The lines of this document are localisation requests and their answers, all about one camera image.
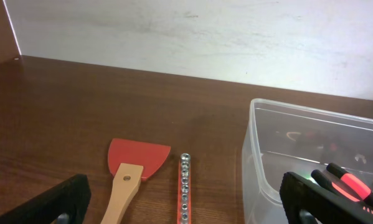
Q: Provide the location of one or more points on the black orange long-nose pliers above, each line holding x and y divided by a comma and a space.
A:
363, 193

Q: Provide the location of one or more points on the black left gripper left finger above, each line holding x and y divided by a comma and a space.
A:
66, 202

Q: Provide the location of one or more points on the orange scraper wooden handle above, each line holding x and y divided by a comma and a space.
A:
130, 162

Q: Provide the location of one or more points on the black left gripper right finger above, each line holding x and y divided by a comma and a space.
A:
306, 202

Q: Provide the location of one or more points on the clear plastic container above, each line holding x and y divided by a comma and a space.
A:
282, 138

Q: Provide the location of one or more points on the red socket rail with sockets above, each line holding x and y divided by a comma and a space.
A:
184, 190

